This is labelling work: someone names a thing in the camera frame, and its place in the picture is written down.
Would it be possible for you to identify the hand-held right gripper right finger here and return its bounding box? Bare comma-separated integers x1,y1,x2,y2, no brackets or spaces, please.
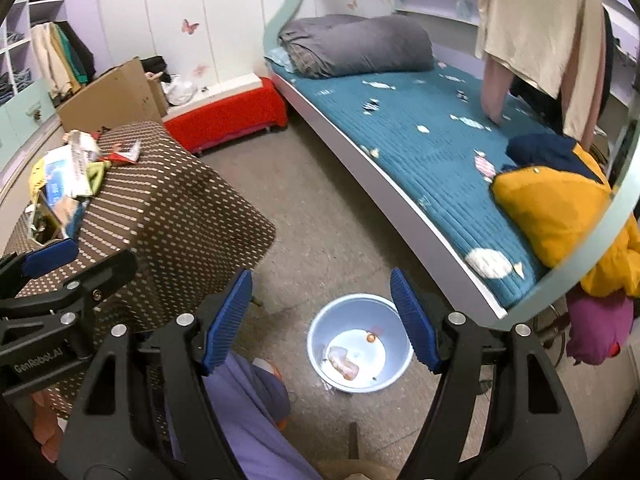
390,267,588,480

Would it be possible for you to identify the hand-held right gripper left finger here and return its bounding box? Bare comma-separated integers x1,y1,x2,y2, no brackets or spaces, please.
57,268,255,480

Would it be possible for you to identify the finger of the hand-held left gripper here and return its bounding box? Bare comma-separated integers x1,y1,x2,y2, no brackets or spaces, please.
0,250,139,356
0,239,80,301

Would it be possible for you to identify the light blue plastic bin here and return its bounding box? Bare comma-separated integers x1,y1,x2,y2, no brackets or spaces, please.
306,294,415,395

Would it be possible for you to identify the pile of paper packets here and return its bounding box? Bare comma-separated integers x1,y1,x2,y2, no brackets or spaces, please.
29,129,108,243

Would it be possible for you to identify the green wrapper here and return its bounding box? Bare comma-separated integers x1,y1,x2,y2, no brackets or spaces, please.
86,160,108,196

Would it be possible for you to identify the person's left hand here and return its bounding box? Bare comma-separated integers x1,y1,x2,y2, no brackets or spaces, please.
31,392,67,463

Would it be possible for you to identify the grey orange slipper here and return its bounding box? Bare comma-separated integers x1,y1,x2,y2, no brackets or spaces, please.
252,357,292,426

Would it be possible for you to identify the brown dotted tablecloth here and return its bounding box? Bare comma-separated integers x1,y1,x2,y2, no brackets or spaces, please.
0,121,277,418

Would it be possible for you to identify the white curved low cabinet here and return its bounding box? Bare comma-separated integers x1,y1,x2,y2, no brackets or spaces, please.
0,115,63,221

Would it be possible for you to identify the person's purple-trousered leg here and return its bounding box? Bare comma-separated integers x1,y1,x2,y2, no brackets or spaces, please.
167,350,321,480

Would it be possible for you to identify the beige stool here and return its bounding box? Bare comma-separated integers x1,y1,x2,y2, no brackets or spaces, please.
320,422,401,480

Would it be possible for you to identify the mint and white bunk bed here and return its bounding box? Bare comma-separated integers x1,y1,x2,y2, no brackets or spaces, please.
262,0,640,331

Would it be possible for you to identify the brown cardboard box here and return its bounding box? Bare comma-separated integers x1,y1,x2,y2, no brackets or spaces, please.
56,57,170,136

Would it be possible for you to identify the yellow jacket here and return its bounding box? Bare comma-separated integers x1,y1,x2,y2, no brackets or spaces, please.
490,142,640,298

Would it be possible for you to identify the magenta cloth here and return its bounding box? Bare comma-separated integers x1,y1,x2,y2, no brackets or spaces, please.
565,285,636,366

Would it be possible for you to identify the red-covered low bench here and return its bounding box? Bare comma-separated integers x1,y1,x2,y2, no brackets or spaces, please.
164,72,289,155

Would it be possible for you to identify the white plastic bag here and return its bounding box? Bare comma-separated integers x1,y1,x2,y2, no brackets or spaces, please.
161,74,198,107

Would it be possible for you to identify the teal quilted bedspread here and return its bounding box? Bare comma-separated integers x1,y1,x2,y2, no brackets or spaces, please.
270,62,576,310

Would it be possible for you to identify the row of hanging clothes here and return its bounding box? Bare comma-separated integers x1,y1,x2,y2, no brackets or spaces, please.
30,21,96,97

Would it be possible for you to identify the navy blue garment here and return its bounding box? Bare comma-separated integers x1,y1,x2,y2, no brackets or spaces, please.
506,133,613,183

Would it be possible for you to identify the black bag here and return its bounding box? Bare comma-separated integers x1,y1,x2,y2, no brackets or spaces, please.
140,56,171,77

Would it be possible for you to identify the pink hanging garment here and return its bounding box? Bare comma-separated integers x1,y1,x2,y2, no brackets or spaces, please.
481,0,607,143

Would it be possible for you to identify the white cubby shelf unit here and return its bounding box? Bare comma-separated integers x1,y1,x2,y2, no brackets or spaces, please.
0,0,68,133

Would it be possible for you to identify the black hanging garment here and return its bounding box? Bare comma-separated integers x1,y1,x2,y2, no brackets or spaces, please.
510,10,616,133

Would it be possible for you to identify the light blue pillow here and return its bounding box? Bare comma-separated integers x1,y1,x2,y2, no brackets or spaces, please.
264,47,296,73

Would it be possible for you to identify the grey folded duvet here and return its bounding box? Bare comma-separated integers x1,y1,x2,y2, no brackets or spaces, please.
278,14,435,79

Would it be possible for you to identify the cream hanging shirt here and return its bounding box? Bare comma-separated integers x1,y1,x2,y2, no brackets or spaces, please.
475,0,607,101

